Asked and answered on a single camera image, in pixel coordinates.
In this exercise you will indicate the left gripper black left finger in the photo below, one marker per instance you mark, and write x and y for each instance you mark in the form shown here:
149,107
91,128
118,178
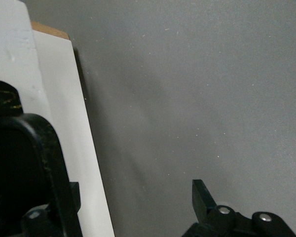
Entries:
75,197

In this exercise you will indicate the wooden drawer cabinet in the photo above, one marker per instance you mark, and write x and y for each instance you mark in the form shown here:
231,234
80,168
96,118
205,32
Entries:
51,31

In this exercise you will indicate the white plain front panel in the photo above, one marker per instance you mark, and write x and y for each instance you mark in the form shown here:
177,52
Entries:
71,123

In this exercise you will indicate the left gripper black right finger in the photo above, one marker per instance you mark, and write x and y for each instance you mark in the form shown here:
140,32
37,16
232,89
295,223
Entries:
202,202

